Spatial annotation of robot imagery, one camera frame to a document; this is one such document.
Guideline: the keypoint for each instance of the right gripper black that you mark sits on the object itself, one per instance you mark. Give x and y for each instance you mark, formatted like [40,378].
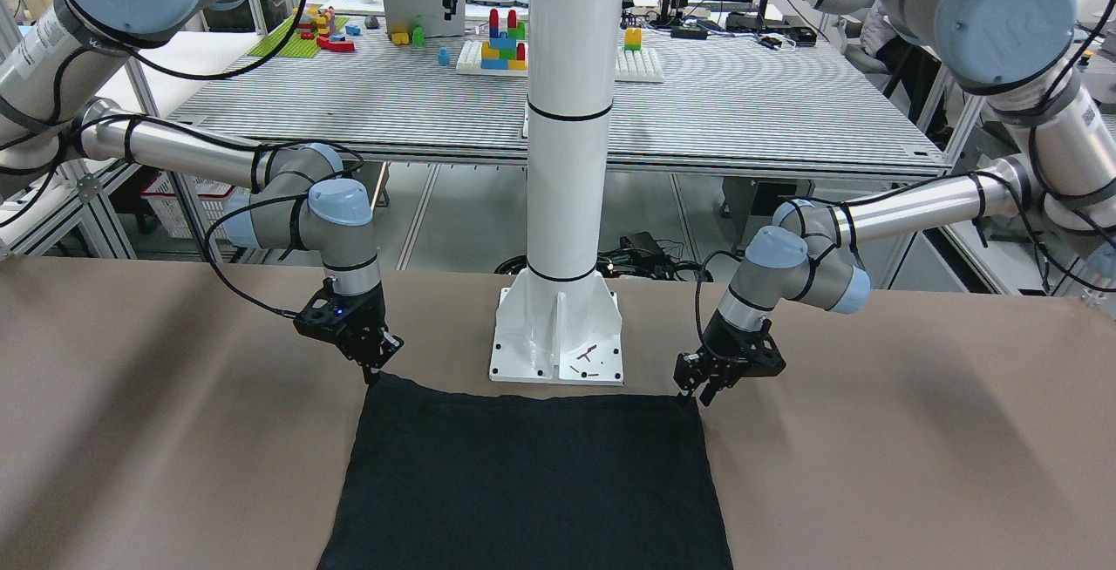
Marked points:
[370,319]

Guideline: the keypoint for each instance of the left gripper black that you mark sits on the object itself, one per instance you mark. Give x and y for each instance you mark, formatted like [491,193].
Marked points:
[720,342]

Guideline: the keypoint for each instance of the black printed t-shirt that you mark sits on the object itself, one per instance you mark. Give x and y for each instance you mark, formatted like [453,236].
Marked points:
[457,481]

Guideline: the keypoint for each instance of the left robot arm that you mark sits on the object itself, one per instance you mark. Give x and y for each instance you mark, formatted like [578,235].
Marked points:
[1018,58]

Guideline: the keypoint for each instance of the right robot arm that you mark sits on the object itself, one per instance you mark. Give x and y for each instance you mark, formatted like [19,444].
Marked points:
[302,194]

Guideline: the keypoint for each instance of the white plastic basket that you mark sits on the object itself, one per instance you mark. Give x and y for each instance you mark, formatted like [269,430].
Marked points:
[212,196]

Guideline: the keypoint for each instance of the white block tray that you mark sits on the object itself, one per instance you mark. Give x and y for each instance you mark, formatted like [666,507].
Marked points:
[504,57]

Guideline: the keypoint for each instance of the green lego baseplate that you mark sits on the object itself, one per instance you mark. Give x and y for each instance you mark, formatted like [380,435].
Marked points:
[322,33]

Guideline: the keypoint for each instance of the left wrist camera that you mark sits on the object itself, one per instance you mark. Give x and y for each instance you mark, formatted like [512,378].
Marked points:
[757,354]

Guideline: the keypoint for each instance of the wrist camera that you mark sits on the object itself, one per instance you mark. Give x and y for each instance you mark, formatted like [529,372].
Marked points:
[757,354]
[322,317]

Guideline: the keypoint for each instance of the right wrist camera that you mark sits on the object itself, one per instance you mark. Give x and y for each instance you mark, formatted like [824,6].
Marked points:
[322,317]

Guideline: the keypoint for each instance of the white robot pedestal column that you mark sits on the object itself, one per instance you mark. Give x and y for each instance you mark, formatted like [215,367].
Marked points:
[559,322]

